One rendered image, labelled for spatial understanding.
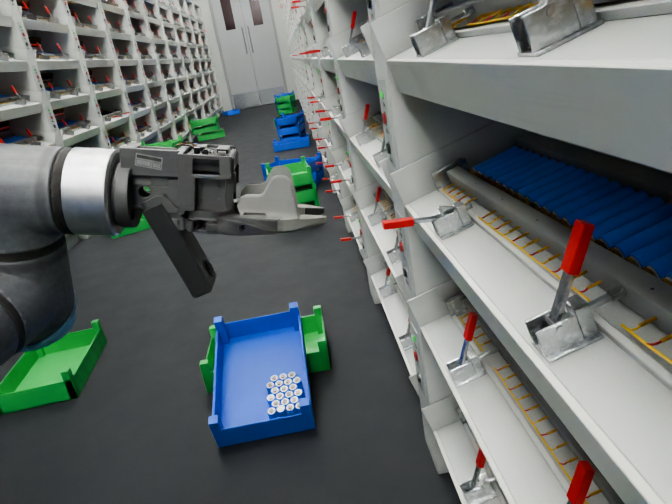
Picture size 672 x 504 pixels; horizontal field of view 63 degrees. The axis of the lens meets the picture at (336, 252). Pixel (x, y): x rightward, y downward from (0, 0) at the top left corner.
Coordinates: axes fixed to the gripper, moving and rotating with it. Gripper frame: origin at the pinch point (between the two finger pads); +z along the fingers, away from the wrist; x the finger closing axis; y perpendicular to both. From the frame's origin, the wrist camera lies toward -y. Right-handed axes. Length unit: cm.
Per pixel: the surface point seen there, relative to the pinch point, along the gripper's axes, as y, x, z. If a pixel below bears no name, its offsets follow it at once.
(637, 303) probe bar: 3.1, -27.4, 19.8
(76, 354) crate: -70, 90, -60
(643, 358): 1.3, -31.4, 18.0
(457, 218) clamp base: 1.1, -0.4, 16.2
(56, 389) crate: -65, 66, -57
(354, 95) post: 9, 87, 15
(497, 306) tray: -1.5, -18.2, 14.5
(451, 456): -39.6, 9.4, 24.4
